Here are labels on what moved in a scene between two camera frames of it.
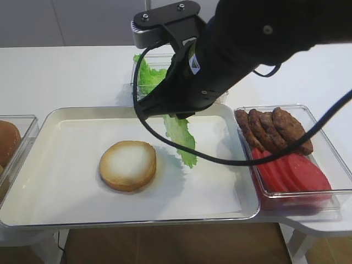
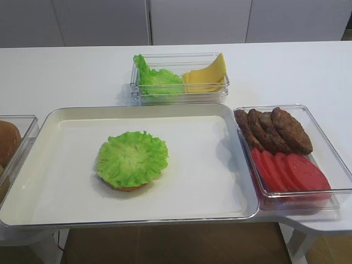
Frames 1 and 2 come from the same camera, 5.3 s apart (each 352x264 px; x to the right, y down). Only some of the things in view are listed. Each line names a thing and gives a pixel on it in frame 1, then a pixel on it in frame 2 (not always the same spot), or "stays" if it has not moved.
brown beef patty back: [255, 140] stays
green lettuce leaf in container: [148, 78] stays
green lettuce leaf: [179, 131] -> [131, 159]
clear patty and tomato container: [295, 166] stays
